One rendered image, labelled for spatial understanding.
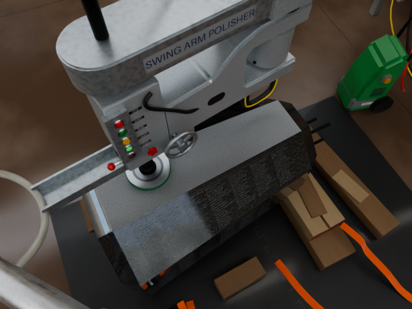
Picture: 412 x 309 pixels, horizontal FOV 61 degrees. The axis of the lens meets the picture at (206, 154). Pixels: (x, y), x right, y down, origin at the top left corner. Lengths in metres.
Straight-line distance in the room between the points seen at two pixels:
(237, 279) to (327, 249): 0.61
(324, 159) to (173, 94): 1.64
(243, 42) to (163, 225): 0.92
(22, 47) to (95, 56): 2.81
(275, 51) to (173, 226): 0.92
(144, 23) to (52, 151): 2.04
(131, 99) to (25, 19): 3.05
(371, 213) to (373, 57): 1.10
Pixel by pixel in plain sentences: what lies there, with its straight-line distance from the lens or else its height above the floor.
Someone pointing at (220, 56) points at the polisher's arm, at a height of 1.44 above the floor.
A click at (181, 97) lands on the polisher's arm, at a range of 1.28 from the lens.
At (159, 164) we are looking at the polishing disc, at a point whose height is 0.86.
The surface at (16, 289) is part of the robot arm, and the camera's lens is 0.99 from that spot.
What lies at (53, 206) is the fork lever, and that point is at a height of 1.09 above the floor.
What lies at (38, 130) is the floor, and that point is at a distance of 3.13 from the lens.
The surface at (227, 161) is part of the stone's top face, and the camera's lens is 1.77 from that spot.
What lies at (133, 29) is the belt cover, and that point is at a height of 1.68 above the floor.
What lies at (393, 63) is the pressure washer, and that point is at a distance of 2.81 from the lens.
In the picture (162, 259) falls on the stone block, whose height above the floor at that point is 0.62.
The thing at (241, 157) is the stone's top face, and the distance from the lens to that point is 1.78.
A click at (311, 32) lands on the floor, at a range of 3.65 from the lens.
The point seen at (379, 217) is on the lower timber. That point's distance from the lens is 2.64.
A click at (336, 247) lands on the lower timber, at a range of 2.45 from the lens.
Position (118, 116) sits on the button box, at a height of 1.49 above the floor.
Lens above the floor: 2.37
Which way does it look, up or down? 61 degrees down
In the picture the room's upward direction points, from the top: 1 degrees counter-clockwise
